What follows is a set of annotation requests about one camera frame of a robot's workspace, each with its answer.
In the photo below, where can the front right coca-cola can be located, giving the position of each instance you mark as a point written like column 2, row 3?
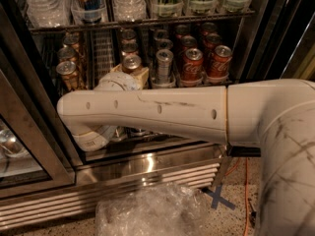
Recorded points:
column 219, row 62

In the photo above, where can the rear slim silver can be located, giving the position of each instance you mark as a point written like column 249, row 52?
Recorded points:
column 160, row 34

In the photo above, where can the front slim silver can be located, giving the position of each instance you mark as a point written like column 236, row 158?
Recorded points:
column 164, row 64

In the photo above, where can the open glass fridge door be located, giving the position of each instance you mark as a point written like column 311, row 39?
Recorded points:
column 264, row 54

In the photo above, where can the left clear plastic bottle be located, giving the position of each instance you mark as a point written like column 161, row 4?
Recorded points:
column 49, row 13

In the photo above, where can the blue tape cross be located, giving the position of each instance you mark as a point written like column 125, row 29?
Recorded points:
column 217, row 198

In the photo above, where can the empty white can tray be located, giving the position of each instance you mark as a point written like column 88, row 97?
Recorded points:
column 103, row 55

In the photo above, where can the coca-cola can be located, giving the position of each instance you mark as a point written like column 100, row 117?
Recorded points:
column 219, row 62
column 185, row 43
column 205, row 28
column 210, row 42
column 179, row 31
column 192, row 64

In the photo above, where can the front left coca-cola can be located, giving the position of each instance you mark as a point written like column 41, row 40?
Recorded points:
column 192, row 64

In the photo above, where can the yellow wheeled stand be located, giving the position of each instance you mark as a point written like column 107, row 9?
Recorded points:
column 252, row 215

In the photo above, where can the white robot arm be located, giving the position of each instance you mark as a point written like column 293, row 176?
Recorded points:
column 287, row 196

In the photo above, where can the rear right coca-cola can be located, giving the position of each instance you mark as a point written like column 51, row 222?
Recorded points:
column 205, row 28

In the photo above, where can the middle slim silver can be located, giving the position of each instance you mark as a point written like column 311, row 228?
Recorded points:
column 163, row 44

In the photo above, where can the stainless steel fridge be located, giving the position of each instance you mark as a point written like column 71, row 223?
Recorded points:
column 114, row 167

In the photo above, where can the gold can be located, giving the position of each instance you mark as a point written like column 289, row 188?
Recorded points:
column 69, row 74
column 76, row 41
column 68, row 54
column 129, row 49
column 131, row 63
column 128, row 36

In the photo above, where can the rear left coca-cola can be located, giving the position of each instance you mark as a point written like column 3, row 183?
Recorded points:
column 179, row 31

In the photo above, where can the middle left coca-cola can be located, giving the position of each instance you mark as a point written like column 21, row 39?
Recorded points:
column 185, row 43

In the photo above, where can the clear plastic bottle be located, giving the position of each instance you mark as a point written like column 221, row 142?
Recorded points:
column 129, row 10
column 49, row 13

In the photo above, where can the middle right coca-cola can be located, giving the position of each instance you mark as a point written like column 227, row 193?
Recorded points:
column 210, row 42

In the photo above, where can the slim silver can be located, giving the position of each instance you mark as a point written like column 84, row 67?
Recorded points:
column 160, row 34
column 164, row 64
column 163, row 44

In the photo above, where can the red bull can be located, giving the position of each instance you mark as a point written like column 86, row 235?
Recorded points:
column 87, row 12

